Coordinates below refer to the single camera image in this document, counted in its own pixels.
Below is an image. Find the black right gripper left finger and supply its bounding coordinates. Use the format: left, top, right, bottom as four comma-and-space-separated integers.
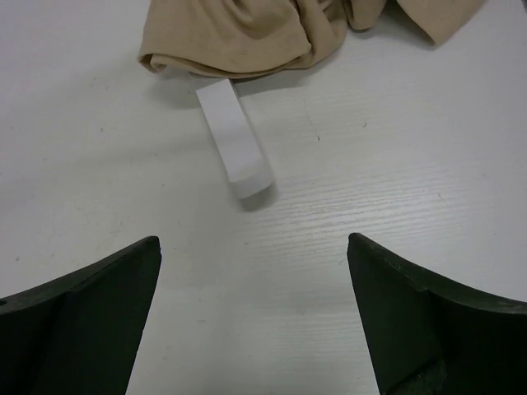
1, 236, 161, 394

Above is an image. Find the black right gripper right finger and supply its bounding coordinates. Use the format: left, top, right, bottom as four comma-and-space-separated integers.
347, 233, 526, 394

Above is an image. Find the beige t shirt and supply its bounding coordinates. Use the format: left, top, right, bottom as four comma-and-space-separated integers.
138, 0, 487, 79

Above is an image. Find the white paper tag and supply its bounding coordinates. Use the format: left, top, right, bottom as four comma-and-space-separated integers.
196, 79, 274, 199

